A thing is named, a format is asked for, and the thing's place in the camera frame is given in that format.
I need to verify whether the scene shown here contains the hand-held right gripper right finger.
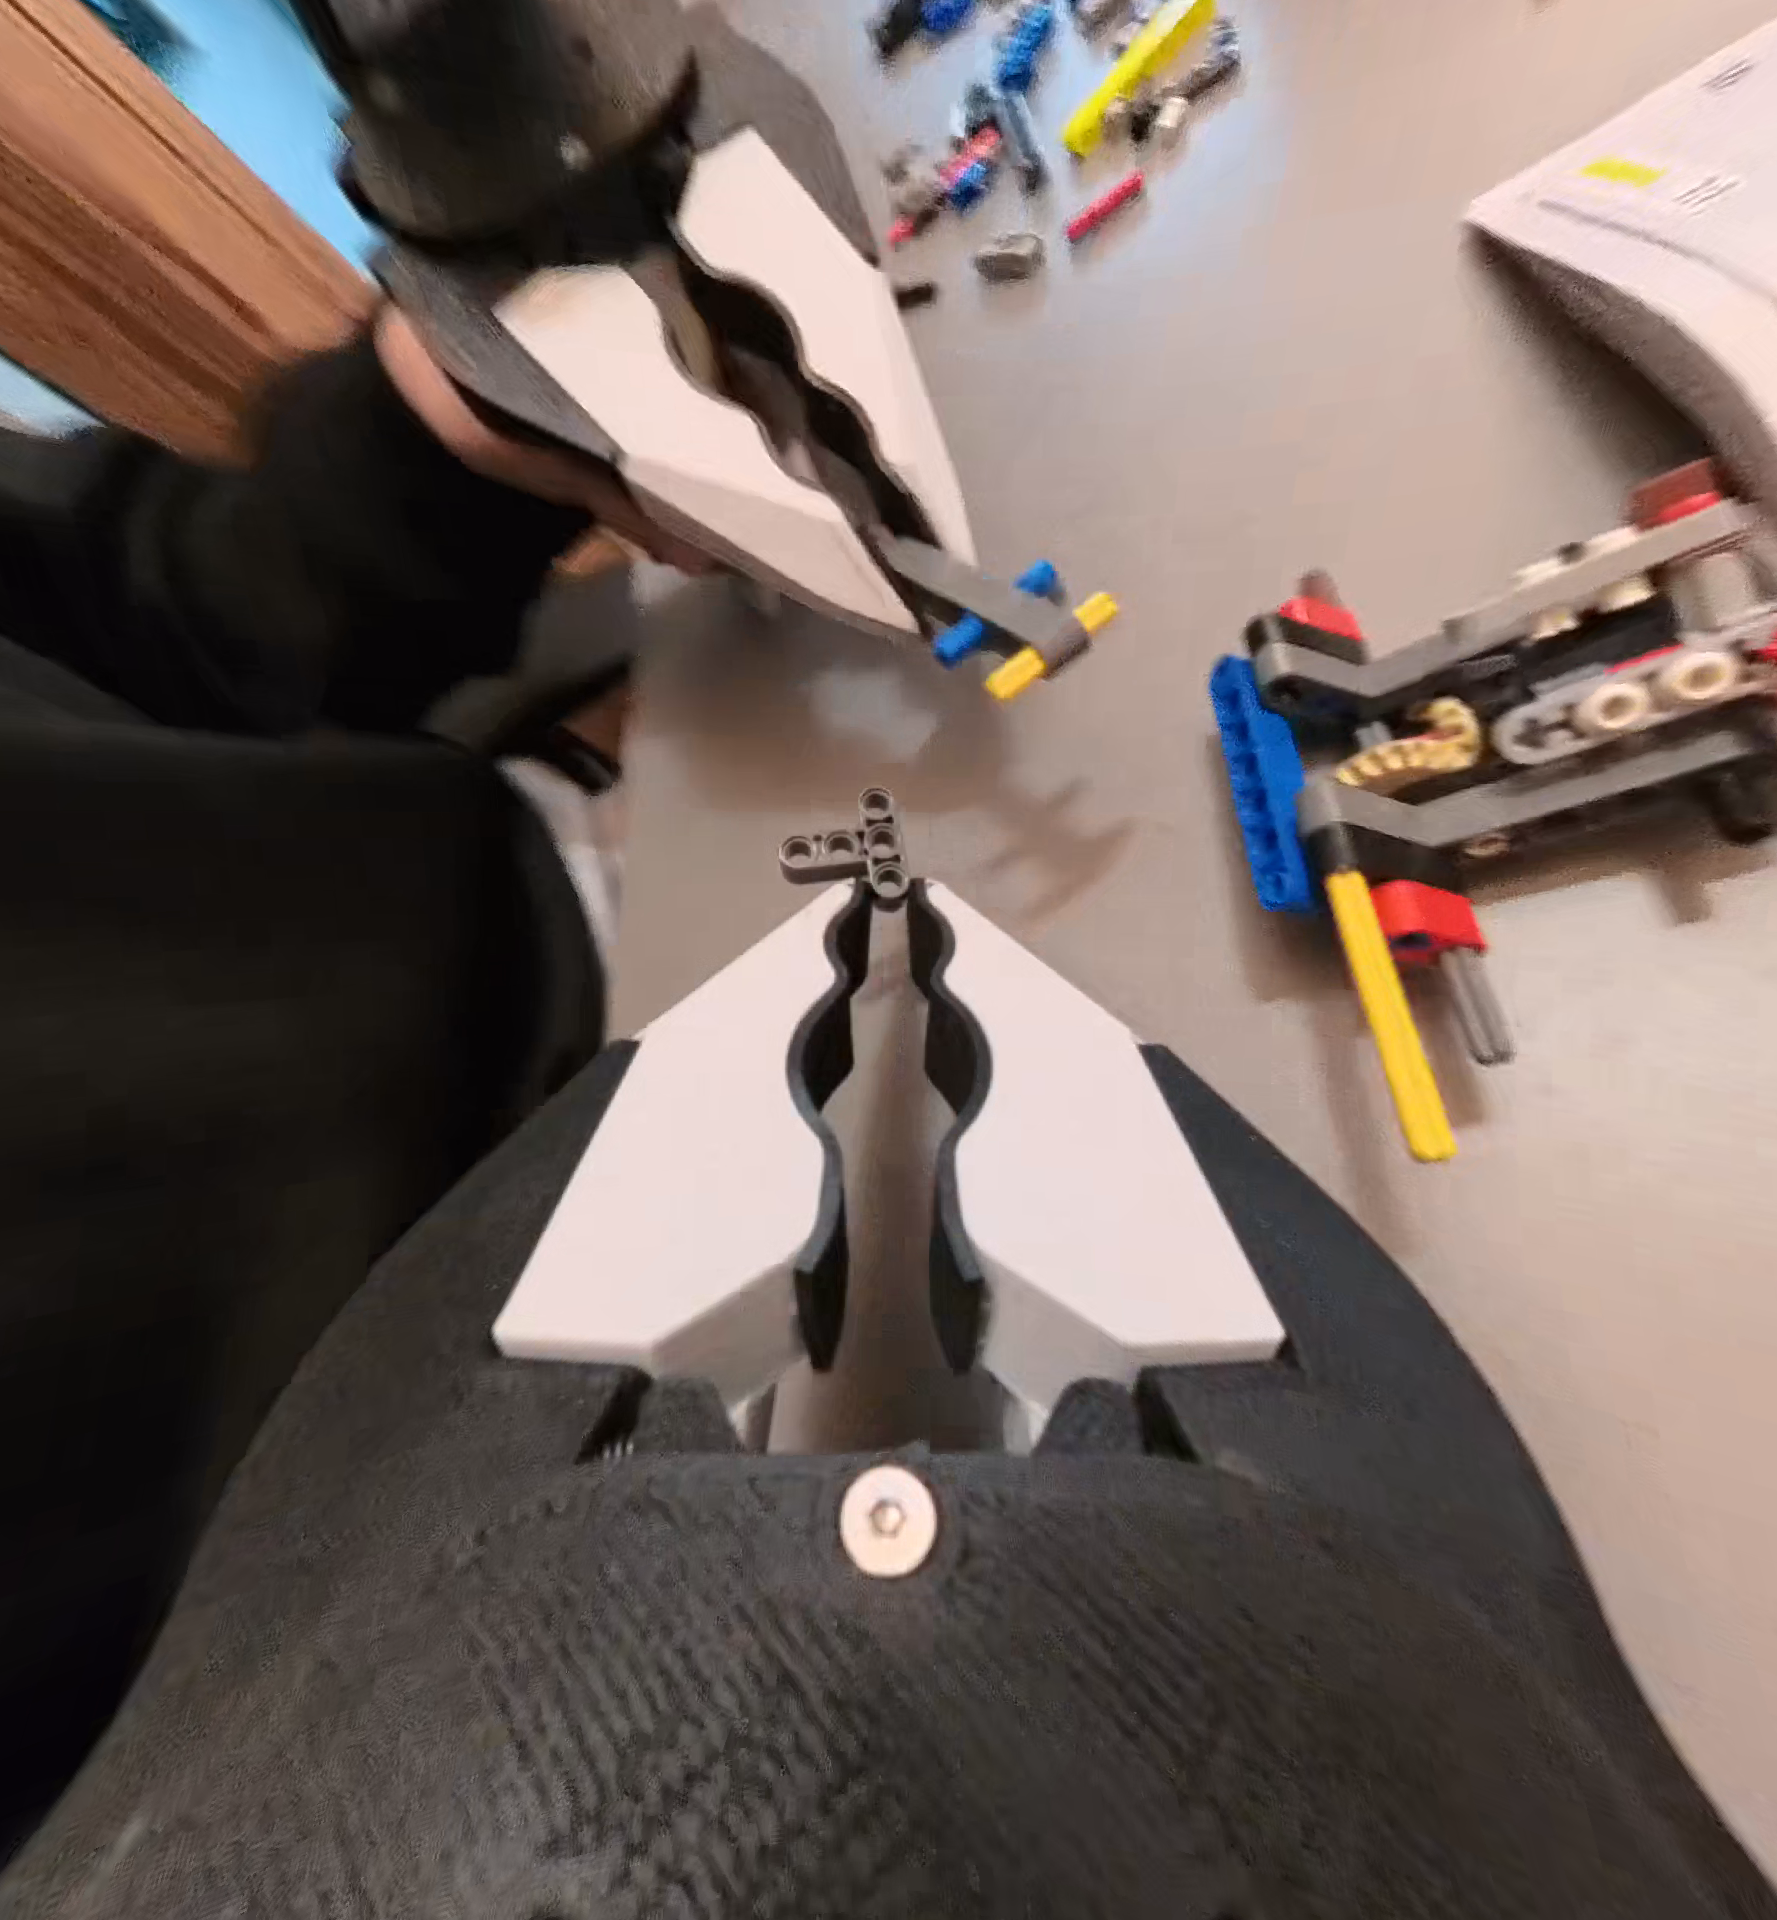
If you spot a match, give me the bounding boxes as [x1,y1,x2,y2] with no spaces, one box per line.
[902,875,1290,1442]

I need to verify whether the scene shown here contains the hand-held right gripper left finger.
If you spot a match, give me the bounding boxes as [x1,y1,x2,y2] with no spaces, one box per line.
[492,875,879,1393]

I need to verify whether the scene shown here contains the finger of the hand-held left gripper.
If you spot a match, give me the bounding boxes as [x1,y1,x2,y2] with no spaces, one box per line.
[670,123,981,568]
[495,267,929,643]

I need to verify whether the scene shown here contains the dark grey beam with pins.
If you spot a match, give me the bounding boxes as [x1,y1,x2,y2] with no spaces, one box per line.
[875,532,1124,706]

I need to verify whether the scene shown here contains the grey T-shaped lego beam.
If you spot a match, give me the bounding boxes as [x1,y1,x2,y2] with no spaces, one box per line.
[777,787,914,910]

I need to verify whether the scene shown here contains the person's left forearm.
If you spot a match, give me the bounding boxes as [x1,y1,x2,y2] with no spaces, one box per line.
[0,337,599,741]

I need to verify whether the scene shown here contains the pile of loose lego pieces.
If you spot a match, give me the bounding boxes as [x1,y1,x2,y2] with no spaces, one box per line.
[872,0,1251,304]

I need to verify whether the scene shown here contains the partly built lego chassis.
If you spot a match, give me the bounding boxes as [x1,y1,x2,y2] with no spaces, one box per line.
[1206,457,1777,1163]

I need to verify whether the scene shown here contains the lego instruction booklet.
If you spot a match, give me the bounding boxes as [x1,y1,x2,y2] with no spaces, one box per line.
[1462,0,1777,558]

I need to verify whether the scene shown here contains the person's left hand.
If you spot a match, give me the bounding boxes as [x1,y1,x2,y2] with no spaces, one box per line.
[374,313,726,582]

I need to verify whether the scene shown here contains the wooden board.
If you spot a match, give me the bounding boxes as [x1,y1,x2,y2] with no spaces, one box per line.
[0,0,383,460]

